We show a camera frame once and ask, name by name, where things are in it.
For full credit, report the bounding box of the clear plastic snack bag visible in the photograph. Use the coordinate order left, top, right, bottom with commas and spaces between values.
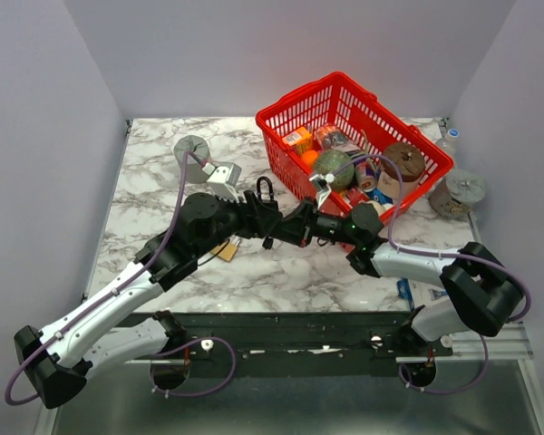
314, 123, 349, 150

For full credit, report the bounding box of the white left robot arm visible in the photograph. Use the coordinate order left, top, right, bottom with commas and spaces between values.
14, 190, 283, 409

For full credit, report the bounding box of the brown wrapped toilet roll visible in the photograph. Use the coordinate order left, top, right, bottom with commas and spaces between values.
377, 141, 425, 202

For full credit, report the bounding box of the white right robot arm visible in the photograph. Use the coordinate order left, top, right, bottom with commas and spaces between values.
270, 199, 524, 355

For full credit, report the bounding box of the red bull drink can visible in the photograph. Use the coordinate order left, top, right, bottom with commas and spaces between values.
355, 159, 378, 192

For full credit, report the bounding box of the green netted melon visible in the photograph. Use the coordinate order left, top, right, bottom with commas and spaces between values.
313, 150, 355, 193

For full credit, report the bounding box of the orange ball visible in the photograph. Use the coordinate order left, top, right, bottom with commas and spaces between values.
300, 150, 319, 169

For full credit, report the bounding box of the grey wrapped toilet roll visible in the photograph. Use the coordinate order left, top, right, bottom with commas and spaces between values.
173, 135, 211, 184

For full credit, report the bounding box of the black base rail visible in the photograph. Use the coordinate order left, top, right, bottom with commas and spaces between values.
122, 311, 452, 379

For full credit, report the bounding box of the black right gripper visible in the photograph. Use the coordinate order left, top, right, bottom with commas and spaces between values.
273, 195, 360, 247

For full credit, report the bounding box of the orange yellow snack box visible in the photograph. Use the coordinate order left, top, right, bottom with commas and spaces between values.
282, 127, 314, 156

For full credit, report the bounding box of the clear water bottle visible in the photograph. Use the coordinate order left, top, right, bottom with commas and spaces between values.
435, 128, 460, 160

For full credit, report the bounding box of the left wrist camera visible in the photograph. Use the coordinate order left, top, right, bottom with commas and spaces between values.
207, 162, 242, 203

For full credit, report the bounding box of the black headed key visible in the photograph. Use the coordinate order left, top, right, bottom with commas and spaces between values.
262, 237, 273, 250

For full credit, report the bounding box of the brass padlock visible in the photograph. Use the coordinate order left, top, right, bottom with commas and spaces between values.
210, 236, 241, 262

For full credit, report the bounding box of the black padlock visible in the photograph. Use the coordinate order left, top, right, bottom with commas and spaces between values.
256, 176, 275, 205

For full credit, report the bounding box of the red plastic shopping basket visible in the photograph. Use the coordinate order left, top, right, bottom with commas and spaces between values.
256, 72, 453, 213

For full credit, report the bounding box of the grey roll on right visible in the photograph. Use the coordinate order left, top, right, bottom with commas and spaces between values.
428, 169, 487, 219

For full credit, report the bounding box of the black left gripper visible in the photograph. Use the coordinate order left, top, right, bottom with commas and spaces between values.
195, 188, 285, 259

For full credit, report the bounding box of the blue razor package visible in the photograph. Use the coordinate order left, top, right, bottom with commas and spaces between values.
396, 278, 449, 305

